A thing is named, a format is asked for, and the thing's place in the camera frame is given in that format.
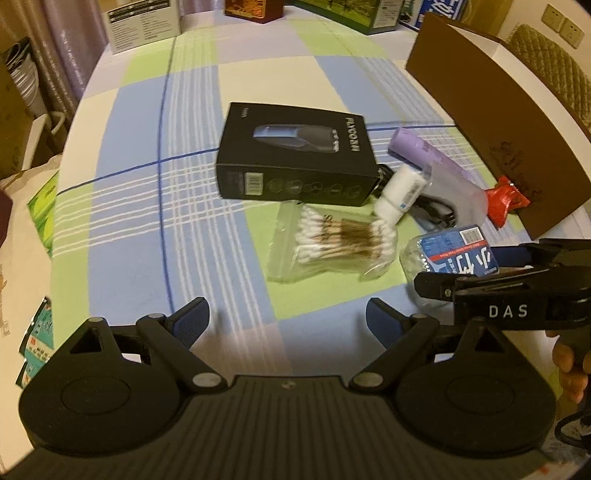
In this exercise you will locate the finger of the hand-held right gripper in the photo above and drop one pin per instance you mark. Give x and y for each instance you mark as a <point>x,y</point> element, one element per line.
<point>512,256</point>
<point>434,286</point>

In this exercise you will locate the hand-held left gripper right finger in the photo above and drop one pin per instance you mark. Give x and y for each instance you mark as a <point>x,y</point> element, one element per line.
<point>383,319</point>

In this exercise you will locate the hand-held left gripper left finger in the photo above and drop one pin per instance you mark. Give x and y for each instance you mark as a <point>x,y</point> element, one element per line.
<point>191,319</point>

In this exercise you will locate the blue labelled plastic pack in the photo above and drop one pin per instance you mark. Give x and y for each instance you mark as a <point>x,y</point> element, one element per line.
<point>455,258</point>

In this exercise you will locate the red candy packet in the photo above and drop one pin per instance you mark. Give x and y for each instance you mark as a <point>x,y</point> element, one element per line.
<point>503,196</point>

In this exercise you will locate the bag of cotton swabs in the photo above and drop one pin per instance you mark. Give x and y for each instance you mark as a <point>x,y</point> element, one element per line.
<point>332,240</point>

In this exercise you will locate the purple garbage bag roll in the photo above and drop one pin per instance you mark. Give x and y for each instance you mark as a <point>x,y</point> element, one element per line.
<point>411,145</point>

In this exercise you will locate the brown storage box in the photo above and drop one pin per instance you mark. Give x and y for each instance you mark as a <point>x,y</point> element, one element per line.
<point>498,106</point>

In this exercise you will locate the black shaver box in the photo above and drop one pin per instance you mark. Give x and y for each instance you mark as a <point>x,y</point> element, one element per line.
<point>295,147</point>

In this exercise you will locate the person's right hand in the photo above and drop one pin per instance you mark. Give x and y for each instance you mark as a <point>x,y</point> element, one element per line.
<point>565,360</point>

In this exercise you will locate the teal printed packet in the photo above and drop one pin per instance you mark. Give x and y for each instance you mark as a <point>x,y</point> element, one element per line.
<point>39,341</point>

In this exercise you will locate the beige bag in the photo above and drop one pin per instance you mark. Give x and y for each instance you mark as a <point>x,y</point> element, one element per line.
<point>18,286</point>

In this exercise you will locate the green box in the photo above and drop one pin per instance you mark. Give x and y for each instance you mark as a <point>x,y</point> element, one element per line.
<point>44,212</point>

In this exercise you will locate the quilted chair back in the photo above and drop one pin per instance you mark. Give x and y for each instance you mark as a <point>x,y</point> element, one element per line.
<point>549,60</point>

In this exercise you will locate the blue milk carton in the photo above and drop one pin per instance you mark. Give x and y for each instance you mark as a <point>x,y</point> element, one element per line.
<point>434,14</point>

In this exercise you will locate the brown cardboard box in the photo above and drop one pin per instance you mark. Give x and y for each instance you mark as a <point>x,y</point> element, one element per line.
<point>9,120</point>

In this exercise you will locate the green landscape carton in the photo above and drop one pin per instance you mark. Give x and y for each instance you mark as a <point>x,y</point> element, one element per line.
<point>355,16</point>

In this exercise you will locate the shiny curtain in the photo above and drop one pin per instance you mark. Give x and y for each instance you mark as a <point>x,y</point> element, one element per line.
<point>69,55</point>

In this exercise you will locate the stack of bowls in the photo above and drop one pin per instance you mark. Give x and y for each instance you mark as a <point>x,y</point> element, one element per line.
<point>25,78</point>

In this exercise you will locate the white product carton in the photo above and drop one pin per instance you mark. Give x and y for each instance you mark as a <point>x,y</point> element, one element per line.
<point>143,23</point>

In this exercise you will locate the red-brown carton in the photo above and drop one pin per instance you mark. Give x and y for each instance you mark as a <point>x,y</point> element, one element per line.
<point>254,10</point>

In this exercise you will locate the beige wall socket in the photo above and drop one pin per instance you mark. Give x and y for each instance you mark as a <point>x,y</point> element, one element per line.
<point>553,16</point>
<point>571,31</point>

